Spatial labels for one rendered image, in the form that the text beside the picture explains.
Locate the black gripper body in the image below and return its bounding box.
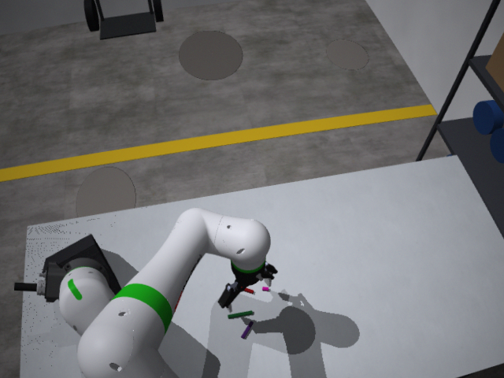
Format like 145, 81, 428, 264
235, 277, 259, 287

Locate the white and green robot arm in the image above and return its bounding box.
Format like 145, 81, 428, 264
14, 208, 271, 378

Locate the green rod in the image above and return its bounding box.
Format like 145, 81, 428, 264
228, 310, 253, 319

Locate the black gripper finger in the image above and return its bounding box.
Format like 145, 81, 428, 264
218, 281, 249, 313
261, 261, 278, 287

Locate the purple rod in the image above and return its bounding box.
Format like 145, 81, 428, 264
241, 321, 254, 339

